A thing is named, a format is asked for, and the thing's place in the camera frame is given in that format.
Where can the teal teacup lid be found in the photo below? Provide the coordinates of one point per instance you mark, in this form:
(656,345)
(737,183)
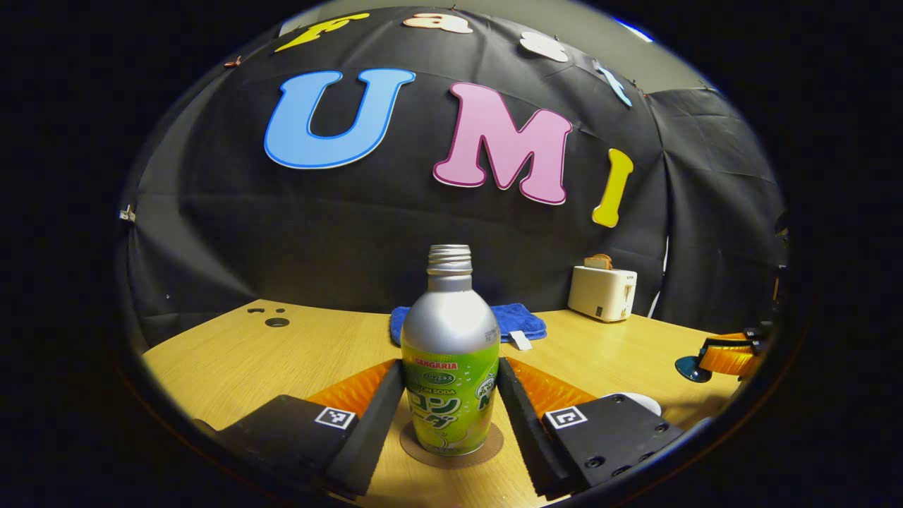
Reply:
(690,368)

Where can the round brown coaster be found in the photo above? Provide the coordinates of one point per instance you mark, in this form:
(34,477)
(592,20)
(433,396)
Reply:
(487,451)

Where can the folded blue towel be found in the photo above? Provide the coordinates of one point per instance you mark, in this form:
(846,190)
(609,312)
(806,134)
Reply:
(522,321)

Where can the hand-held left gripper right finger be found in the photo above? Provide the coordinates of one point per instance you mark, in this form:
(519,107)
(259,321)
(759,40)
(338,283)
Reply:
(532,444)

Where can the silver clip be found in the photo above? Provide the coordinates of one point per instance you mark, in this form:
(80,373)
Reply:
(128,214)

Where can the green label silver water bottle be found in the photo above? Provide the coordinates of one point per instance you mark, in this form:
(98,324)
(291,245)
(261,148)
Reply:
(451,339)

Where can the copper clip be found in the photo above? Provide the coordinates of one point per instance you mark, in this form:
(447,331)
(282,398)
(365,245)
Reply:
(233,62)

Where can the white toaster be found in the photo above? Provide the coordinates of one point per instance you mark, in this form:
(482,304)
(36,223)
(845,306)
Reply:
(600,293)

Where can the black backdrop cloth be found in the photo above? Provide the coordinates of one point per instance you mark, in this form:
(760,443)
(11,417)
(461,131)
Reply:
(353,233)

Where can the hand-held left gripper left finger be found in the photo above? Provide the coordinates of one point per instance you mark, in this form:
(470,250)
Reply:
(374,444)

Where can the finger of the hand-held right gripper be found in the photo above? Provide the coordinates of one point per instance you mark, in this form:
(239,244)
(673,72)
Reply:
(730,360)
(756,332)

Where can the teal teacup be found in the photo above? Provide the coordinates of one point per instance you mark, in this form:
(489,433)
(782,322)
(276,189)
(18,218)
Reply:
(645,403)

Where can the toast bread slice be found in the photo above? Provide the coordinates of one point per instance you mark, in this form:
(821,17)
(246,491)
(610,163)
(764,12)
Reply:
(598,262)

